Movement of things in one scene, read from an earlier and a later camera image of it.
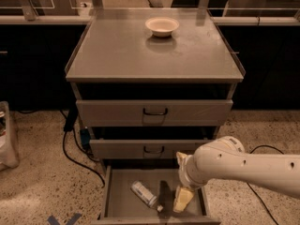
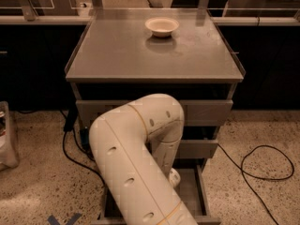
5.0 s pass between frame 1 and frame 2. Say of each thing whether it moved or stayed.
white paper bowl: stayed
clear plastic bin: stayed
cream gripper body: moved
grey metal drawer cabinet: stayed
